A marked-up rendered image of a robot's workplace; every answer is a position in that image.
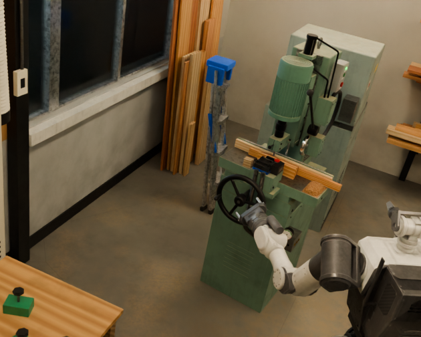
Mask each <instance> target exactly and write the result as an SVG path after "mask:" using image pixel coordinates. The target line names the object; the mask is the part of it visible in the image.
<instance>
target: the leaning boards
mask: <svg viewBox="0 0 421 337"><path fill-rule="evenodd" d="M223 2H224V0H174V5H173V14H172V30H171V39H170V55H169V65H168V81H167V89H166V105H165V115H164V131H163V139H162V153H161V161H160V170H161V171H163V170H164V169H165V168H166V170H169V169H170V171H172V174H173V175H175V174H176V173H177V172H178V171H179V174H182V175H183V176H186V175H187V174H188V172H189V167H190V162H191V161H192V160H193V155H194V154H195V153H196V155H195V162H194V164H196V165H199V164H200V163H201V162H202V161H203V160H204V159H205V157H206V141H207V132H208V113H209V108H210V98H211V83H209V82H206V73H207V69H208V66H207V65H206V62H207V60H208V59H210V58H211V57H213V56H215V55H217V54H218V47H219V36H220V30H221V19H222V13H223Z"/></svg>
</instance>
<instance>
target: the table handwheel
mask: <svg viewBox="0 0 421 337"><path fill-rule="evenodd" d="M234 180H242V181H245V182H246V183H249V184H250V185H251V186H252V187H253V188H254V189H255V190H256V192H257V194H258V196H259V198H260V201H261V202H264V204H265V206H266V200H265V196H264V194H263V191H262V190H261V188H260V186H259V185H258V184H257V183H256V182H255V181H254V180H252V179H250V178H249V177H246V176H245V175H238V174H234V175H229V176H227V177H225V178H224V179H223V180H222V181H221V182H220V183H219V185H218V188H217V195H219V194H222V190H223V187H224V185H225V184H226V183H227V182H229V181H231V183H232V185H233V187H234V190H235V192H236V194H237V196H236V197H235V198H234V202H235V206H234V207H233V208H232V209H231V211H230V212H228V211H227V209H226V207H225V206H224V203H223V200H222V197H221V198H220V199H219V200H218V201H217V202H218V204H219V207H220V209H221V211H222V212H223V213H224V215H225V216H226V217H227V218H228V219H230V220H231V221H233V222H234V223H237V224H239V225H243V224H242V223H239V221H238V218H236V217H234V216H233V215H232V213H233V212H234V210H235V209H236V208H237V207H242V206H243V205H244V204H245V203H246V204H249V205H255V204H256V203H253V202H250V201H248V200H247V199H248V198H249V193H250V190H249V189H248V190H247V191H246V192H244V193H243V194H242V193H241V194H240V193H239V191H238V189H237V186H236V184H235V182H234Z"/></svg>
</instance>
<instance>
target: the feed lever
mask: <svg viewBox="0 0 421 337"><path fill-rule="evenodd" d="M307 95H308V96H309V105H310V113H311V124H310V125H309V127H308V129H307V133H308V134H310V135H312V136H317V133H318V132H319V126H316V125H315V124H314V121H313V104H312V95H313V90H312V89H308V91H307Z"/></svg>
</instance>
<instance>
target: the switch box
mask: <svg viewBox="0 0 421 337"><path fill-rule="evenodd" d="M334 65H335V62H334V63H333V67H332V69H331V73H330V77H329V83H328V87H327V90H329V86H330V82H331V77H332V74H333V69H334ZM346 66H347V68H348V66H349V62H347V61H344V60H341V59H339V60H338V61H337V65H336V69H335V73H334V77H333V82H332V85H331V90H330V91H332V92H337V91H338V90H340V89H341V88H342V87H340V84H341V83H342V82H343V81H344V79H345V76H344V77H343V74H344V73H345V74H346V72H347V70H345V67H346ZM344 71H345V72H344ZM342 78H343V79H342ZM339 88H340V89H339Z"/></svg>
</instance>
